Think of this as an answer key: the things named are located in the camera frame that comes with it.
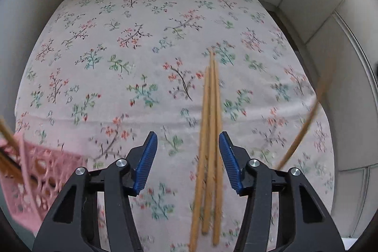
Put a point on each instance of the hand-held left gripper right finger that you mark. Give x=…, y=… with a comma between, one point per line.
x=230, y=163

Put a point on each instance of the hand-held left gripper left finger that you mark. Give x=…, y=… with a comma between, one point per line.
x=146, y=163

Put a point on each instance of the light wooden chopstick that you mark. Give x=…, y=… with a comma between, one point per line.
x=298, y=139
x=200, y=166
x=210, y=151
x=7, y=134
x=218, y=210

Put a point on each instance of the pink perforated utensil holder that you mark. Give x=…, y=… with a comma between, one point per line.
x=44, y=160

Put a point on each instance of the floral tablecloth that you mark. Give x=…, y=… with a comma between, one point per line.
x=118, y=92

